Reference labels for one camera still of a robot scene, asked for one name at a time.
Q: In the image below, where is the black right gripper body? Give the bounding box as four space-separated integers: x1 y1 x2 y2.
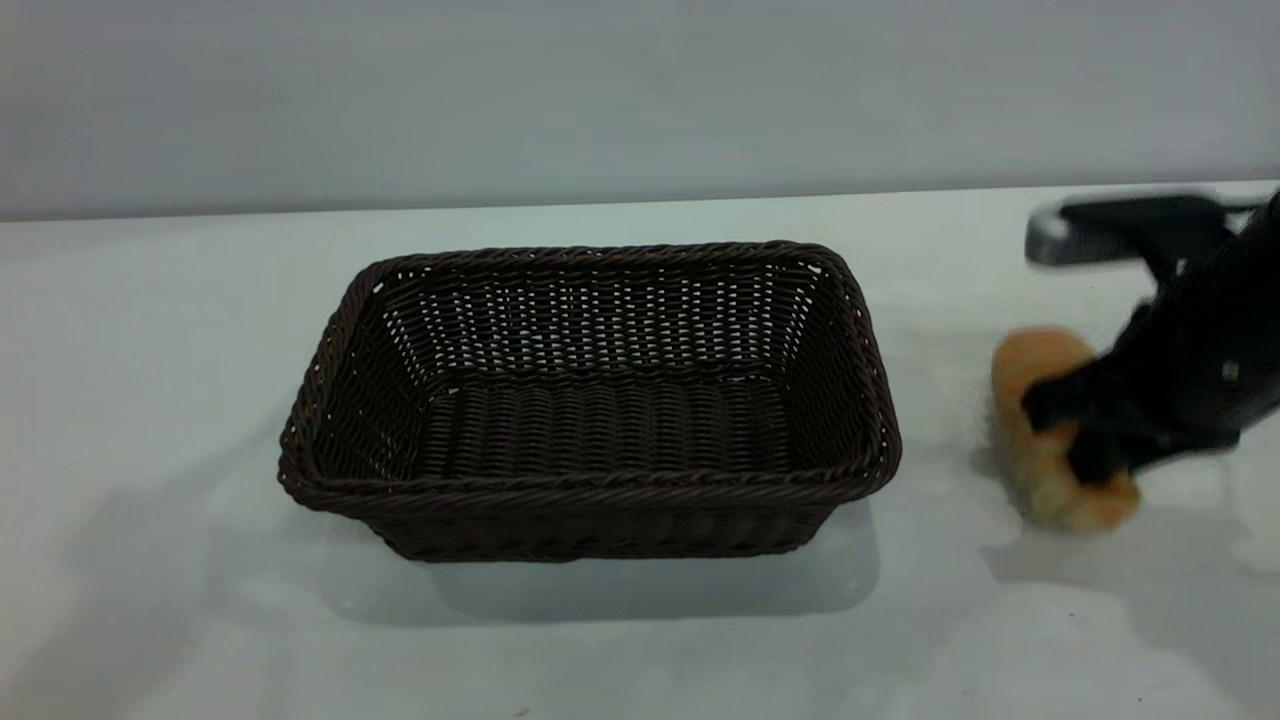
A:
1115 195 1280 466

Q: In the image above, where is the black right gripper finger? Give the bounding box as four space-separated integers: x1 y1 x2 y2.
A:
1020 358 1141 486
1025 195 1251 276

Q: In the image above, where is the striped orange bread roll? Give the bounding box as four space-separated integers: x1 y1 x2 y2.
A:
988 328 1142 534

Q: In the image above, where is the black woven wicker basket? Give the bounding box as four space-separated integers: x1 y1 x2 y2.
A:
278 241 903 563

